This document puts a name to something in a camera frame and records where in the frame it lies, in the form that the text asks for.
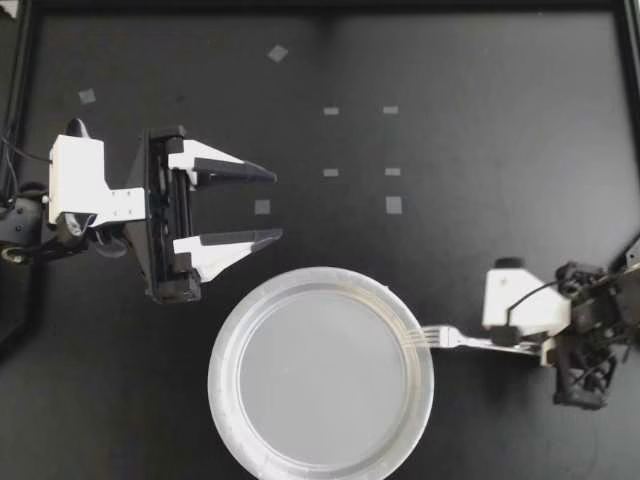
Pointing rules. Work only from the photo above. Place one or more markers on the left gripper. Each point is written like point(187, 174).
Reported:
point(157, 240)

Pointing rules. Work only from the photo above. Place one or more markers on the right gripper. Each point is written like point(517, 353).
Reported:
point(582, 360)

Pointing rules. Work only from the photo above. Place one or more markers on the silver fork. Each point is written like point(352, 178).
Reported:
point(450, 337)

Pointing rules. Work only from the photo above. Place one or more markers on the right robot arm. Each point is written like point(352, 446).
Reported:
point(620, 280)

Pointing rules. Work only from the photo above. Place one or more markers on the clear round plate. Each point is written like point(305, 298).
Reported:
point(320, 375)

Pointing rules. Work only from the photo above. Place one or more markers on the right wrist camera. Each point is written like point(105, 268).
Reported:
point(520, 305)

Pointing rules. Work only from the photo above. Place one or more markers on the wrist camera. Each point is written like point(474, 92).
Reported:
point(520, 305)
point(77, 175)

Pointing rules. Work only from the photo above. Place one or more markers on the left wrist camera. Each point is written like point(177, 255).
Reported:
point(77, 175)

